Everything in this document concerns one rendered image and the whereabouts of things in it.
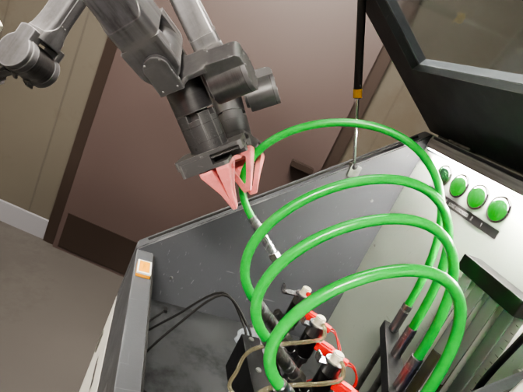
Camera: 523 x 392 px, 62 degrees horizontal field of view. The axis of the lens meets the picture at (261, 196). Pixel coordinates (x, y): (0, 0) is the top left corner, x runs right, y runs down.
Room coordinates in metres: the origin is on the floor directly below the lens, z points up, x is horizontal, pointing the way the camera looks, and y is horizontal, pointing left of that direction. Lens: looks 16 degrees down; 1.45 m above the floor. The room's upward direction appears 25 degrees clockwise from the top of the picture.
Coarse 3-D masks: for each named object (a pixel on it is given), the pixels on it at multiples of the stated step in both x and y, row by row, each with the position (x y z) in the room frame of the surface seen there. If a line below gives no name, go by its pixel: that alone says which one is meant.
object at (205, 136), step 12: (180, 120) 0.61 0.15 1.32; (204, 120) 0.60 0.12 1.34; (216, 120) 0.62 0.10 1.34; (192, 132) 0.60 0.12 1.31; (204, 132) 0.60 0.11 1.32; (216, 132) 0.61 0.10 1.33; (192, 144) 0.61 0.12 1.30; (204, 144) 0.60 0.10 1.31; (216, 144) 0.61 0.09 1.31; (228, 144) 0.60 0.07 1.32; (240, 144) 0.60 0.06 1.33; (192, 156) 0.60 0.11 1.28; (204, 156) 0.60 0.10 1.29; (216, 156) 0.61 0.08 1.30
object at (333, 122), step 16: (288, 128) 0.77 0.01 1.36; (304, 128) 0.77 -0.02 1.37; (368, 128) 0.76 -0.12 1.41; (384, 128) 0.76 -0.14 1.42; (272, 144) 0.77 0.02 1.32; (416, 144) 0.76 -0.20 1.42; (240, 176) 0.77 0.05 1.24; (432, 176) 0.76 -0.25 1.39; (240, 192) 0.77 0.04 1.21; (432, 256) 0.75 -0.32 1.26; (416, 288) 0.75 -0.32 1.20
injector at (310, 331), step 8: (312, 328) 0.60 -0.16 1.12; (320, 328) 0.60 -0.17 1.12; (304, 336) 0.61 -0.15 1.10; (312, 336) 0.60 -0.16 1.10; (320, 336) 0.60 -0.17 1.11; (312, 344) 0.60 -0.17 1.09; (288, 352) 0.60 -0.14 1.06; (296, 352) 0.60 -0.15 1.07; (304, 352) 0.60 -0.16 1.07; (312, 352) 0.61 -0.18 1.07; (296, 360) 0.60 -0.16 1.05; (304, 360) 0.60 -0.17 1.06
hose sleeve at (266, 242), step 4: (256, 216) 0.77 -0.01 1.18; (248, 220) 0.77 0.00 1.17; (252, 220) 0.77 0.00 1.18; (256, 220) 0.77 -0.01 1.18; (252, 224) 0.77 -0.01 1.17; (256, 224) 0.77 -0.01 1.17; (260, 224) 0.77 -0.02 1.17; (252, 228) 0.77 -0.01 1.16; (256, 228) 0.76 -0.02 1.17; (264, 236) 0.77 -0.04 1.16; (268, 236) 0.77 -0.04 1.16; (264, 240) 0.76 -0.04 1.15; (268, 240) 0.77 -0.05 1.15; (264, 244) 0.76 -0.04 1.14; (268, 244) 0.76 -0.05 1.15; (272, 244) 0.77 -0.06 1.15; (268, 248) 0.76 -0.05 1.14; (272, 248) 0.77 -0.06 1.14; (268, 252) 0.76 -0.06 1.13; (272, 252) 0.76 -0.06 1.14
